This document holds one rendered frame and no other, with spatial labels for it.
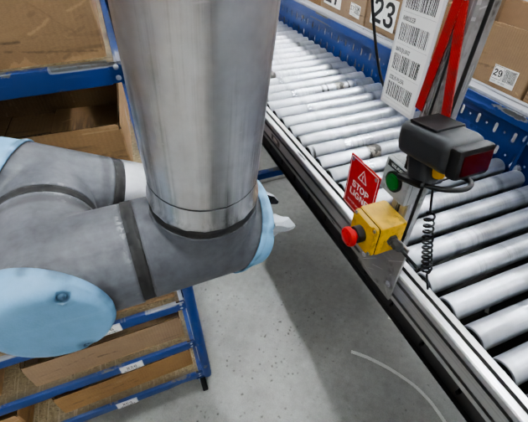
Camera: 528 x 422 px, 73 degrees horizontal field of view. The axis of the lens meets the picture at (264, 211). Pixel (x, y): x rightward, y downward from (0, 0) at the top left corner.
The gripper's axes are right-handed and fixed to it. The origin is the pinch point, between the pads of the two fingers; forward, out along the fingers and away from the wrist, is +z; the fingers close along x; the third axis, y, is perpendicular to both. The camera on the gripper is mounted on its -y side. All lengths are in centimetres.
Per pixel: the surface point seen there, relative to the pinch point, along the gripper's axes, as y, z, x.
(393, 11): -42, 77, -82
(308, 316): 69, 75, -26
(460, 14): -33.6, 8.1, -0.2
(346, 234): 2.5, 16.7, 1.3
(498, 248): -6, 52, 11
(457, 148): -20.7, 8.9, 11.1
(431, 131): -20.6, 9.4, 6.2
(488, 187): -13, 67, -6
